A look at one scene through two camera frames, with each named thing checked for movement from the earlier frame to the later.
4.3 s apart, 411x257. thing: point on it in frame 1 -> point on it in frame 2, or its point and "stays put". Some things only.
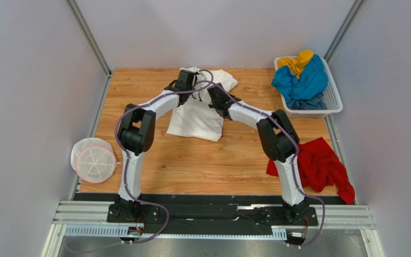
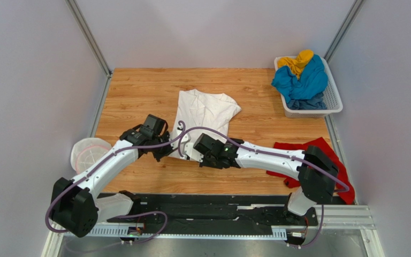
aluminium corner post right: (356, 8) stays put
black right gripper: (215, 105) -> (207, 158)
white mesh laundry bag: (94, 159) stays put
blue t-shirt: (312, 82) stays put
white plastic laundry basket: (331, 98) stays put
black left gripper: (192, 88) -> (159, 156)
